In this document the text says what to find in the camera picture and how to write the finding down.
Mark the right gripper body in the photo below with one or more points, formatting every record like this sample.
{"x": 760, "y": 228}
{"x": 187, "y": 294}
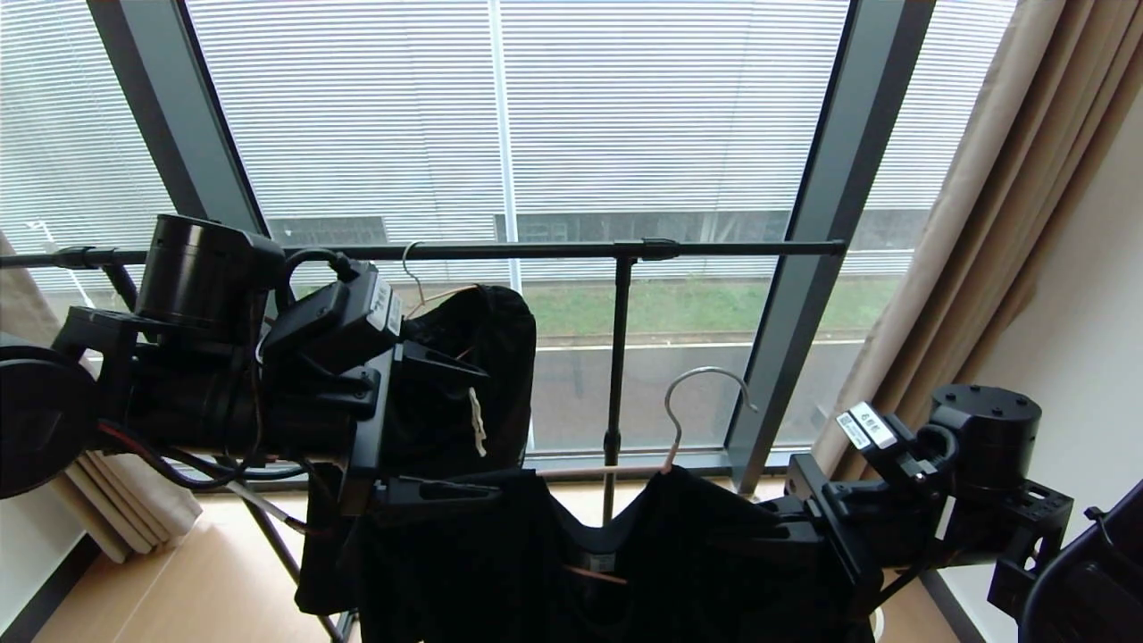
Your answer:
{"x": 884, "y": 527}

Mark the black clothes rack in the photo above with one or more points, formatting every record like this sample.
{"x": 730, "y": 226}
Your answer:
{"x": 714, "y": 247}

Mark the black shorts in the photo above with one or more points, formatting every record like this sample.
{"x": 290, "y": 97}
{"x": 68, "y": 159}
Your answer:
{"x": 500, "y": 357}

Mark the black garment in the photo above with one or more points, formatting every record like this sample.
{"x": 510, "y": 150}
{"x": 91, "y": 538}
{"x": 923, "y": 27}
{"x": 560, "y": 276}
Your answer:
{"x": 696, "y": 554}

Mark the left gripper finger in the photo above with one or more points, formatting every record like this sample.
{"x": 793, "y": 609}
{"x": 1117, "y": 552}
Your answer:
{"x": 438, "y": 491}
{"x": 446, "y": 371}

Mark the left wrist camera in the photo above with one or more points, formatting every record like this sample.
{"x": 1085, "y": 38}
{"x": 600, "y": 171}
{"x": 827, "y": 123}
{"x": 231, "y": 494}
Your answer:
{"x": 348, "y": 313}

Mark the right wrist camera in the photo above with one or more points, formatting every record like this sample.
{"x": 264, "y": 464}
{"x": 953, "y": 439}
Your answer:
{"x": 871, "y": 429}

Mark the pink clothes hanger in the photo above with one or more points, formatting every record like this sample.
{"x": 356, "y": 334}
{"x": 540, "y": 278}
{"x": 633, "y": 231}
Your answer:
{"x": 412, "y": 286}
{"x": 666, "y": 406}

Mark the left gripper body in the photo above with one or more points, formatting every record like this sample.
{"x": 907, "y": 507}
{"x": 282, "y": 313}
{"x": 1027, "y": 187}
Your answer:
{"x": 223, "y": 402}

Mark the window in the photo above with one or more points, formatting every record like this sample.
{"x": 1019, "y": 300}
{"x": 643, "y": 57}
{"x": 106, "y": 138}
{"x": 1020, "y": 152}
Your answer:
{"x": 402, "y": 107}

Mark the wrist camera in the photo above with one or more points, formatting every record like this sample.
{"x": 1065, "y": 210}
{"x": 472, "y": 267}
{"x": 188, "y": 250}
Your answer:
{"x": 348, "y": 313}
{"x": 871, "y": 429}

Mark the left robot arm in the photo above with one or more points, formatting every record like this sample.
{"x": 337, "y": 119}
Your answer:
{"x": 205, "y": 268}

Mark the beige curtain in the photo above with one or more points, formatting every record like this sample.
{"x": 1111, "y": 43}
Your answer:
{"x": 134, "y": 509}
{"x": 1009, "y": 134}

